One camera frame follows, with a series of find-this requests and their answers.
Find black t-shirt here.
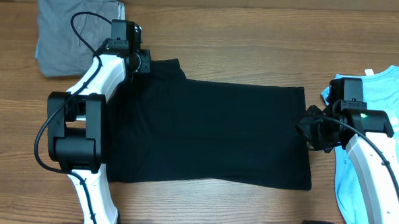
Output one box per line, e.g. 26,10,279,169
106,59,312,190

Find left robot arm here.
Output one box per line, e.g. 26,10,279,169
41,19,151,224

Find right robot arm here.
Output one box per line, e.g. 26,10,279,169
296,77,399,224

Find folded grey shorts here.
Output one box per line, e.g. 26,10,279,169
35,0,125,77

